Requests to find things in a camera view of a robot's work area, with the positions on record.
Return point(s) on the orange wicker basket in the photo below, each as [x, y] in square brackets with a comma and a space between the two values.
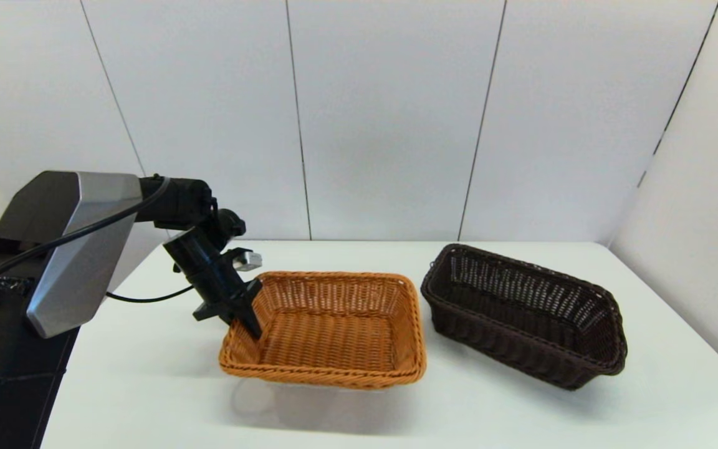
[334, 343]

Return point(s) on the dark brown wicker basket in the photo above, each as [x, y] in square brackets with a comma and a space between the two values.
[521, 355]

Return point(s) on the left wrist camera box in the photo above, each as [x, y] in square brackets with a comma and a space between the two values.
[248, 259]

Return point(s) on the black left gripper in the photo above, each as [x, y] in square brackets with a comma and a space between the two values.
[209, 274]

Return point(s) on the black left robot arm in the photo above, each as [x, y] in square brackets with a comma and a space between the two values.
[78, 249]

